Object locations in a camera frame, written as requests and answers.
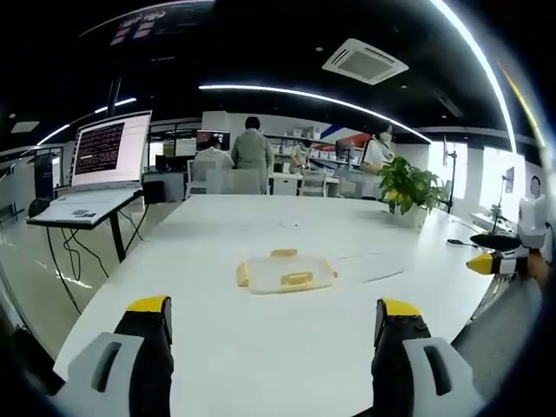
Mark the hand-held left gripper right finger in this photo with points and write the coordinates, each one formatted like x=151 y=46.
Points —
x=417 y=378

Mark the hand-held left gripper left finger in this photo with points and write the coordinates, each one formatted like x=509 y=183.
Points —
x=130 y=373

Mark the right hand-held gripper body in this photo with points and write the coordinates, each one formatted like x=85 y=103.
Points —
x=532 y=221

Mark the clear plastic box yellow buckles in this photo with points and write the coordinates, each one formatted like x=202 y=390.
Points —
x=284 y=273

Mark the person's right hand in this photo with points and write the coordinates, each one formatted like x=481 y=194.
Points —
x=538 y=267

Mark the small black device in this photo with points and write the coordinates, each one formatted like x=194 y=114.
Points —
x=455 y=242

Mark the black tripod stand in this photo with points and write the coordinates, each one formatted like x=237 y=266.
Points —
x=452 y=178

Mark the white plant pot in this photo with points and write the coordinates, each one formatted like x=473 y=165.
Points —
x=410 y=216

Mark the green potted plant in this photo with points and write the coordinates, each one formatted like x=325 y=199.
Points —
x=406 y=182

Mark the curved ceiling light strip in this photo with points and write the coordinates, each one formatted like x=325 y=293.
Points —
x=499 y=87

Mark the black laptop stand table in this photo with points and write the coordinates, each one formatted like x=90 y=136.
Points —
x=115 y=230

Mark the computer monitor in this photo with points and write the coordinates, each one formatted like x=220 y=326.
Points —
x=213 y=140
x=344 y=148

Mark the small black box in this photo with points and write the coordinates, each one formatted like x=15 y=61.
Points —
x=154 y=192

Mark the white office chair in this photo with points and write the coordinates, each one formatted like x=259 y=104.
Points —
x=241 y=181
x=202 y=178
x=313 y=182

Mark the white laptop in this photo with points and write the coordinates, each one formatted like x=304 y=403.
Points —
x=100 y=174

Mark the white drawer cabinet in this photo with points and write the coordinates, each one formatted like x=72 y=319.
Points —
x=286 y=184

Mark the ceiling air conditioner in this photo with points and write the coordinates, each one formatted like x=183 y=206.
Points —
x=365 y=61

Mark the long ceiling light strip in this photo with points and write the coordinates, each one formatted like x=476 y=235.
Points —
x=313 y=102

